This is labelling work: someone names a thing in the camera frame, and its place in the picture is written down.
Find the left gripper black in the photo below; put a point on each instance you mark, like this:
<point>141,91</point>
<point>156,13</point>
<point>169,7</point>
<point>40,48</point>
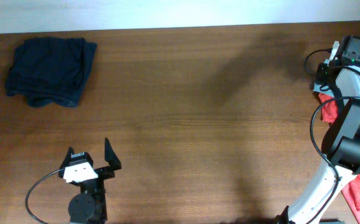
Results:
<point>114,164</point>

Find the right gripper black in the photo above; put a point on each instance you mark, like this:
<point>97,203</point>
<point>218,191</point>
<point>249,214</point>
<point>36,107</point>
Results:
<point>322,69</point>

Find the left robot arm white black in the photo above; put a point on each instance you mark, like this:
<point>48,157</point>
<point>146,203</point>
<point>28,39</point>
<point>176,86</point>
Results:
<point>89,206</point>

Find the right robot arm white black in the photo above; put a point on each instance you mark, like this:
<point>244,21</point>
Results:
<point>338,76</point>

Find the light grey-blue shirt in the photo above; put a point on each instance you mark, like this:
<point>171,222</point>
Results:
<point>320,88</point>

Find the folded navy blue garment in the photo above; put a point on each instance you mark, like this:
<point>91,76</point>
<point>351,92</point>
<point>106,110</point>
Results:
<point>51,70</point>

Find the red mesh shirt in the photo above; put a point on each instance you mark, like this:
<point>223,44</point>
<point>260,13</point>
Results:
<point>341,144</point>

